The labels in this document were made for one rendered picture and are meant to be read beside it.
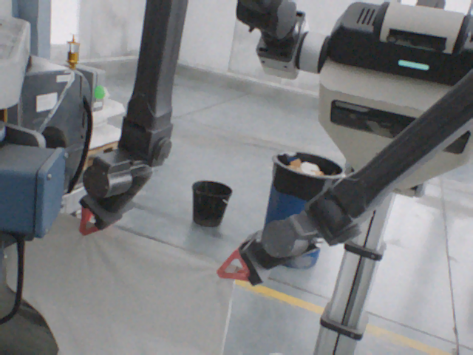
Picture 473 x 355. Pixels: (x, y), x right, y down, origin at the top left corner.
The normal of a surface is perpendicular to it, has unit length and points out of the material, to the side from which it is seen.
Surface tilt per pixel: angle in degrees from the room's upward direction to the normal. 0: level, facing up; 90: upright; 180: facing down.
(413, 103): 40
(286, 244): 74
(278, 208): 92
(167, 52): 101
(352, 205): 92
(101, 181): 85
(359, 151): 130
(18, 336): 90
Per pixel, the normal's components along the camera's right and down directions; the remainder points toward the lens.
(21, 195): 0.07, 0.36
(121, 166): 0.81, 0.48
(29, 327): -0.33, 0.27
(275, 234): -0.49, -0.07
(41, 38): 0.93, 0.22
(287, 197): -0.60, 0.22
